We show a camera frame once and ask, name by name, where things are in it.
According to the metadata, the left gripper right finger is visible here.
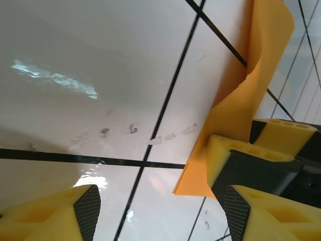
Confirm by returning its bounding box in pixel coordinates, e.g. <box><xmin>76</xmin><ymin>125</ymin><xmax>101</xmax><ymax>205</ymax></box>
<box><xmin>222</xmin><ymin>184</ymin><xmax>321</xmax><ymax>241</ymax></box>

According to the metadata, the orange paper sheet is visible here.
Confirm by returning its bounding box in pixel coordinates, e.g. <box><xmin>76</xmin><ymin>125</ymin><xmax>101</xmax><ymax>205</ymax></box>
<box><xmin>172</xmin><ymin>0</ymin><xmax>296</xmax><ymax>201</ymax></box>

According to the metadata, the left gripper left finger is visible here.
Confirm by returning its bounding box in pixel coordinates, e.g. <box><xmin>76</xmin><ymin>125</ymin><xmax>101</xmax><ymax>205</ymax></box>
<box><xmin>0</xmin><ymin>184</ymin><xmax>102</xmax><ymax>241</ymax></box>

